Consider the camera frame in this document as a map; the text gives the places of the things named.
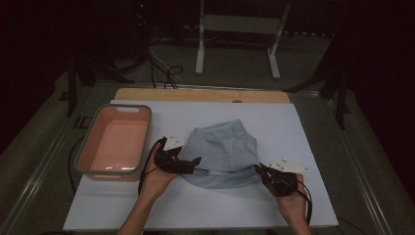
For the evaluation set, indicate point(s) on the white metal stand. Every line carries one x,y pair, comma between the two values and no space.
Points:
238,23

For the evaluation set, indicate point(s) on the dark equipment rack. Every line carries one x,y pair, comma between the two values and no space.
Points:
142,29

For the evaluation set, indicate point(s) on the black tripod stand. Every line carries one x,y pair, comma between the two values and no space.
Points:
341,98

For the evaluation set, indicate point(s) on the black stand with long legs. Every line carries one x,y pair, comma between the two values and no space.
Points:
71,88

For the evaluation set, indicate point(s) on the person's right hand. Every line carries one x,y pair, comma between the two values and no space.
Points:
293,205

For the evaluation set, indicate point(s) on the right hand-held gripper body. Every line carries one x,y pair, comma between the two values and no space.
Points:
280,182

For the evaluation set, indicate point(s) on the person's left hand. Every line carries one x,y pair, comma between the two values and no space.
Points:
155,179

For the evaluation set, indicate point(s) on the light blue shirt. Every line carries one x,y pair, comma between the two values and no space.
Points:
225,153

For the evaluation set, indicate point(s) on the pink basin with grey rim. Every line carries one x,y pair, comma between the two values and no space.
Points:
117,143

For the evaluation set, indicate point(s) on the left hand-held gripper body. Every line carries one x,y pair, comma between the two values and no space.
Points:
169,161

